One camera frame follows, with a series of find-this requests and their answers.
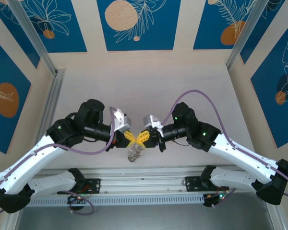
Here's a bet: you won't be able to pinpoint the aluminium frame rail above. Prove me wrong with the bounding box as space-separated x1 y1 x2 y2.
2 210 24 230
261 196 288 230

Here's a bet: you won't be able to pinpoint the blue poster orange oval flower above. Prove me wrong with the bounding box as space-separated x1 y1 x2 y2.
0 33 32 154

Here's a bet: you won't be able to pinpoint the aluminium frame post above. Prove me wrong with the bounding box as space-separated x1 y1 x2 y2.
225 0 286 70
7 0 58 76

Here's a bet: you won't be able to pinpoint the blue poster small orange circle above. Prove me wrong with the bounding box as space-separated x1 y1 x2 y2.
14 0 88 53

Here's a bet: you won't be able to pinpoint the blue poster orange dark circles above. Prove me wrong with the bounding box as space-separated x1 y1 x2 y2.
251 23 288 149

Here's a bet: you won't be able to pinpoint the blue poster orange circle fern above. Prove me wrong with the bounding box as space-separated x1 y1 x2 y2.
193 0 258 50

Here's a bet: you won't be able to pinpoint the purple cable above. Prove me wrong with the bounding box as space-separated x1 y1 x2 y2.
207 188 237 209
62 190 96 216
162 90 288 199
0 106 120 196

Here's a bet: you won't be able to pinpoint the blue poster beige circle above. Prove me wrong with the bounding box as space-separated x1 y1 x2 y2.
96 0 182 51

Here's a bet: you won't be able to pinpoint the blue floral wall poster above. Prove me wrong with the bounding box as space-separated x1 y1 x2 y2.
0 0 41 70
240 0 288 65

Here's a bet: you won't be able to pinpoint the silver keyring bunch with keys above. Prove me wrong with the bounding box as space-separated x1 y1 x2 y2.
125 143 145 164

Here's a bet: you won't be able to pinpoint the grey slotted cable duct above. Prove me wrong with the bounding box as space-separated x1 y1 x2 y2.
26 194 204 206

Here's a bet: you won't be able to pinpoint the aluminium base extrusion rail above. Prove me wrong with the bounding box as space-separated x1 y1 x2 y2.
31 167 233 194

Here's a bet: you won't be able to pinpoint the grey metal sheet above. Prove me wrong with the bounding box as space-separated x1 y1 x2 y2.
14 205 273 230

